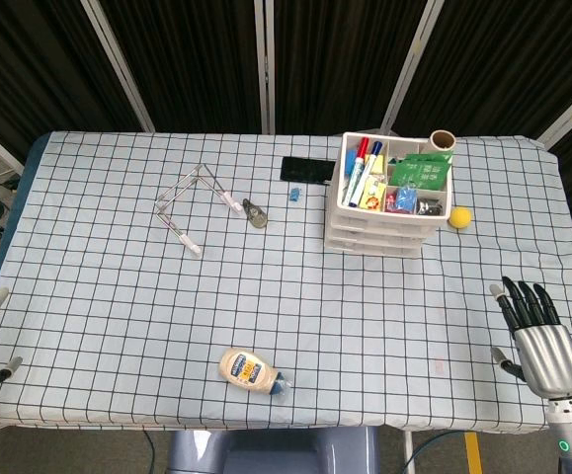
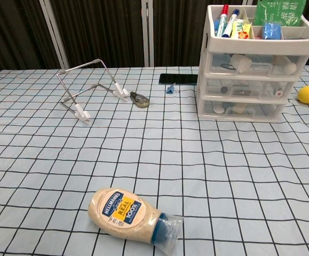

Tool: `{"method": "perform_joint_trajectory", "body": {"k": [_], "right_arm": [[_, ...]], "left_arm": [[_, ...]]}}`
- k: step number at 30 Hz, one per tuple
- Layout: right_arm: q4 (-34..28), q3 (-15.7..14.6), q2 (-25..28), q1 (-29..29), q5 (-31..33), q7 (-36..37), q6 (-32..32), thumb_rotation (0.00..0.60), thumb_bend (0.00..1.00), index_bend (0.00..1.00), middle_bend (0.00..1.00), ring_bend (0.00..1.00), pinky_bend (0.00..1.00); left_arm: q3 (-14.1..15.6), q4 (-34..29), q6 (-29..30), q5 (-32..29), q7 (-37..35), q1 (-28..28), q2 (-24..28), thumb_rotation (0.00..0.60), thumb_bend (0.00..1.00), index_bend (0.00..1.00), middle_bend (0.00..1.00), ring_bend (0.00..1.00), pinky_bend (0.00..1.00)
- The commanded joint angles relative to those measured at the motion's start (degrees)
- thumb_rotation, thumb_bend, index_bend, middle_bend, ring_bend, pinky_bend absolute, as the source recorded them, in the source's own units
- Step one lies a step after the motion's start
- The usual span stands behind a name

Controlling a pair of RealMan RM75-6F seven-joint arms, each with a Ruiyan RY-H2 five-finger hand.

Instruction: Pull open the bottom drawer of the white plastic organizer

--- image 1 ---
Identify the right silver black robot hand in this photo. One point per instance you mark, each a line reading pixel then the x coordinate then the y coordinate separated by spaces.
pixel 547 355

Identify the clear plastic drawer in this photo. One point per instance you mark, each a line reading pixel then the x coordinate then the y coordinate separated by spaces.
pixel 379 236
pixel 389 221
pixel 374 249

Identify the white drawer organizer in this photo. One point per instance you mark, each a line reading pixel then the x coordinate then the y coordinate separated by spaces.
pixel 394 219

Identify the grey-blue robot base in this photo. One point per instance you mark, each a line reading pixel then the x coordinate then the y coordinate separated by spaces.
pixel 275 451

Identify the dark blue table pad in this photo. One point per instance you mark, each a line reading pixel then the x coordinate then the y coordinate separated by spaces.
pixel 21 187

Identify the blue checked tablecloth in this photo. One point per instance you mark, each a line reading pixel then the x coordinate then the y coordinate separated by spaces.
pixel 117 321

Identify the yellow foam ball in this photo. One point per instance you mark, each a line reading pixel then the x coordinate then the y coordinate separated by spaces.
pixel 460 218

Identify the white table leg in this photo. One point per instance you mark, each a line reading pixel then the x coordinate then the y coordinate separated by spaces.
pixel 408 451

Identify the black binder clips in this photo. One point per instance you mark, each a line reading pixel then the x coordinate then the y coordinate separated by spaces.
pixel 431 207

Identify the blue white packet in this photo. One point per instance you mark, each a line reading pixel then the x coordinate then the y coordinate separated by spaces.
pixel 406 200

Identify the small red packet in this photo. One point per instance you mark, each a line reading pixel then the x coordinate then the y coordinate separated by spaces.
pixel 390 202

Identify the green tea packet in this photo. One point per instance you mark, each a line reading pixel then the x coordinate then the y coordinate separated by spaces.
pixel 421 175

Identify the yellow snack packet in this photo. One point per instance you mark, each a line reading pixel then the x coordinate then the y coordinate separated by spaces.
pixel 373 195

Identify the brown cardboard tube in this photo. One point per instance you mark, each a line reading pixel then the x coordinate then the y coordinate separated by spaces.
pixel 430 146

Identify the blue cap whiteboard marker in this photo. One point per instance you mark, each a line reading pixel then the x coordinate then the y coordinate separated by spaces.
pixel 375 150

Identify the mayonnaise squeeze bottle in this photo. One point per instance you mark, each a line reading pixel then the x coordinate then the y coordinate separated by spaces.
pixel 246 370

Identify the blue sponge block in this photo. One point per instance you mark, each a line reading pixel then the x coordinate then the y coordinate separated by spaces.
pixel 351 160

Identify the red cap whiteboard marker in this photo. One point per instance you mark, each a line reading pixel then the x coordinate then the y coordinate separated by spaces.
pixel 362 148

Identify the grey correction tape dispenser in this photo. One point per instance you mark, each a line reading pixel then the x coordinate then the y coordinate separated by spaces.
pixel 256 217

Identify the small blue clip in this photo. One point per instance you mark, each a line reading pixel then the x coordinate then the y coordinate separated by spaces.
pixel 294 193

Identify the black smartphone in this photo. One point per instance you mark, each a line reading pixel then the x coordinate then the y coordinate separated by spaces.
pixel 305 169

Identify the black folding screen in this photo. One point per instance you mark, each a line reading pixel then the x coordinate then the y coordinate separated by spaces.
pixel 191 59

